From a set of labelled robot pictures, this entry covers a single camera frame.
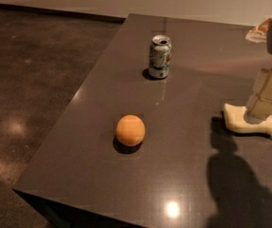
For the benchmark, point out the orange white object at edge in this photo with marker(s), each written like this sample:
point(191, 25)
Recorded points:
point(260, 32)

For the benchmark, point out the yellow sponge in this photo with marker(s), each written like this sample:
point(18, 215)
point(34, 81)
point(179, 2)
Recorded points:
point(239, 121)

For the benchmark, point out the green 7up soda can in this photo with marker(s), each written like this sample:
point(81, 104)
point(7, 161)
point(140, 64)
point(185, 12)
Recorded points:
point(159, 56)

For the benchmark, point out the orange fruit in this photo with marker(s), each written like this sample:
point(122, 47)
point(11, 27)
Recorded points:
point(130, 130)

